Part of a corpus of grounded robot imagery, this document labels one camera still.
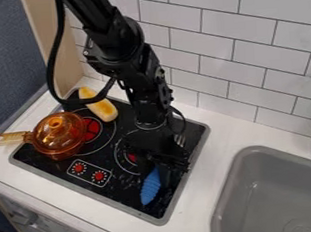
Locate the toy sink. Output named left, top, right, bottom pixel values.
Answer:
left=203, top=141, right=311, bottom=232

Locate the yellow toy corn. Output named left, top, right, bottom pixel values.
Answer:
left=76, top=84, right=120, bottom=125

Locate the toy stove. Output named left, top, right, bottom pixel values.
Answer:
left=3, top=79, right=218, bottom=232

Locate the wooden board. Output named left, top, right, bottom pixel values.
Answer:
left=18, top=0, right=88, bottom=102

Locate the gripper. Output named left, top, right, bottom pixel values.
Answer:
left=118, top=124, right=195, bottom=200

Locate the orange toy pot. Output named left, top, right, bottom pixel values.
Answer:
left=0, top=109, right=89, bottom=166

